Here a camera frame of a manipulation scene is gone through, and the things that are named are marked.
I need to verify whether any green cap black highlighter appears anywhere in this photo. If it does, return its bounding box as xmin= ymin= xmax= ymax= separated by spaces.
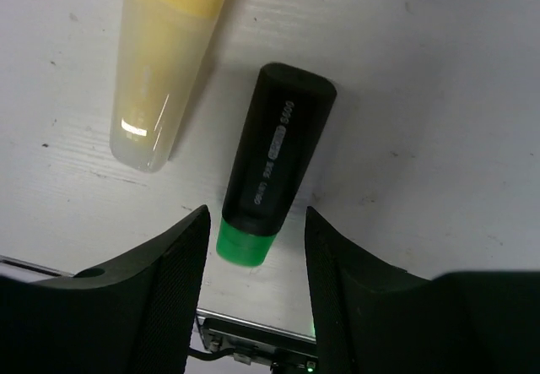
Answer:
xmin=216 ymin=62 xmax=337 ymax=268

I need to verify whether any cream yellow pastel highlighter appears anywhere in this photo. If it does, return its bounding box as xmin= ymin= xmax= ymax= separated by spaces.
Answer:
xmin=110 ymin=0 xmax=225 ymax=172

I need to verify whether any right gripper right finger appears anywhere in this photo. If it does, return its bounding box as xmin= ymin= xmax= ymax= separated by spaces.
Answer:
xmin=305 ymin=208 xmax=539 ymax=373

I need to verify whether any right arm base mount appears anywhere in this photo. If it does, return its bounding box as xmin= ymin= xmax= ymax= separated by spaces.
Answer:
xmin=189 ymin=309 xmax=320 ymax=373

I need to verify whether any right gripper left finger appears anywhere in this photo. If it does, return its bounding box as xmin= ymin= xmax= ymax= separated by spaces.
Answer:
xmin=1 ymin=206 xmax=210 ymax=373

